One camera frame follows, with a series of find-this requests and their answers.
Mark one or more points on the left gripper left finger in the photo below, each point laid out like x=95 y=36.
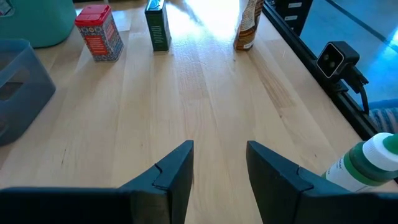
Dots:
x=93 y=205

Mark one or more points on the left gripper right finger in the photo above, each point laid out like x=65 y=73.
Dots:
x=295 y=202

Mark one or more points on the green food colouring bottle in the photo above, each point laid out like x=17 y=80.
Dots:
x=357 y=168

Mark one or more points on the red-lid paprika tin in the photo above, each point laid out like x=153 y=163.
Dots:
x=99 y=37

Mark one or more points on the brown pouch with nutrition label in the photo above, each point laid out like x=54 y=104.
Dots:
x=247 y=28

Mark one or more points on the dark green black pepper tin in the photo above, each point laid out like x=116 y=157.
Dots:
x=158 y=28

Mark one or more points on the smoky grey plastic bin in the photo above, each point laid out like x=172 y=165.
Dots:
x=21 y=93

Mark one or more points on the black labelled cabinet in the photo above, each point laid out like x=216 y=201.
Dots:
x=292 y=12

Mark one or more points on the teal plastic bin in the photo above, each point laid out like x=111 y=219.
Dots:
x=37 y=21

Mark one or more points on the black table-level camera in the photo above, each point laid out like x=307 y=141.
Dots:
x=334 y=59

